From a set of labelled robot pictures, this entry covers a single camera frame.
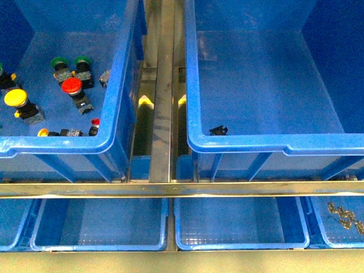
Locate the pile of metal clips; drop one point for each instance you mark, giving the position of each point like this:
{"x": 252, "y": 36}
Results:
{"x": 346, "y": 218}

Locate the metal rack centre rail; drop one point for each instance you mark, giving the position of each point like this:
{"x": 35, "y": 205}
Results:
{"x": 163, "y": 50}

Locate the large yellow mushroom button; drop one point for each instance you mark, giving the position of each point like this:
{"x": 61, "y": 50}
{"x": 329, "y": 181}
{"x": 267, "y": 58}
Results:
{"x": 29, "y": 112}

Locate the small yellow push button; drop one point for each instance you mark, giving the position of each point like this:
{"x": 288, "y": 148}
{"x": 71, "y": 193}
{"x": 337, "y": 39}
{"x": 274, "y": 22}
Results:
{"x": 62, "y": 133}

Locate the metal rack front rail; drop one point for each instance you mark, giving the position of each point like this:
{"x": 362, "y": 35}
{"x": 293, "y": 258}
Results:
{"x": 182, "y": 188}

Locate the lower blue bin with clips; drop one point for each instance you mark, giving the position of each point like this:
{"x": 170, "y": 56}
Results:
{"x": 325, "y": 231}

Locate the green button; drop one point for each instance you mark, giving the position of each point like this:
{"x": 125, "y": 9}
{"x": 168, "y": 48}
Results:
{"x": 62, "y": 71}
{"x": 83, "y": 71}

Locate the metal rack rail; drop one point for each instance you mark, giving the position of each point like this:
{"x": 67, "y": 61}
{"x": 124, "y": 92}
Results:
{"x": 182, "y": 188}
{"x": 163, "y": 50}

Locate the lower blue bin far left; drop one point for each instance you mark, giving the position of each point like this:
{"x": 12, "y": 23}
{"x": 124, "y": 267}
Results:
{"x": 18, "y": 217}

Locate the large red mushroom button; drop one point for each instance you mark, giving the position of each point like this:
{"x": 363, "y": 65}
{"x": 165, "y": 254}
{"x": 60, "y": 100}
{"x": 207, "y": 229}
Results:
{"x": 73, "y": 87}

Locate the blue bin with buttons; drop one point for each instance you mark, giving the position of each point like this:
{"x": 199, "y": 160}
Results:
{"x": 35, "y": 32}

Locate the black plastic clip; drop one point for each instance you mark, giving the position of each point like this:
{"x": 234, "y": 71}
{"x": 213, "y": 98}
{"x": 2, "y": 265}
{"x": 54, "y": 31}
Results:
{"x": 219, "y": 130}

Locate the green button left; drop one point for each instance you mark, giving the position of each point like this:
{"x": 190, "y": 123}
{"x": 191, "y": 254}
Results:
{"x": 62, "y": 71}

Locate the green button right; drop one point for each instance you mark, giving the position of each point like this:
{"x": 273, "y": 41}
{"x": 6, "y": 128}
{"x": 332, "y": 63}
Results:
{"x": 83, "y": 71}

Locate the lower blue bin middle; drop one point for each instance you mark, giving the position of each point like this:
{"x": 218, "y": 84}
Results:
{"x": 240, "y": 223}

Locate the empty blue upper bin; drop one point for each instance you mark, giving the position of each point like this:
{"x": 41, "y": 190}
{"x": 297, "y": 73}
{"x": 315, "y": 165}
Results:
{"x": 285, "y": 78}

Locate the small red push button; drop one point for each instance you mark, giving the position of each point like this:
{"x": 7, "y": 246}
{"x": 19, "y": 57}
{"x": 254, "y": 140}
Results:
{"x": 95, "y": 124}

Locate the small clear contact block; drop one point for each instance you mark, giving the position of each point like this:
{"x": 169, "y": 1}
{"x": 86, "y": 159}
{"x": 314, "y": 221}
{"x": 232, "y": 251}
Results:
{"x": 104, "y": 78}

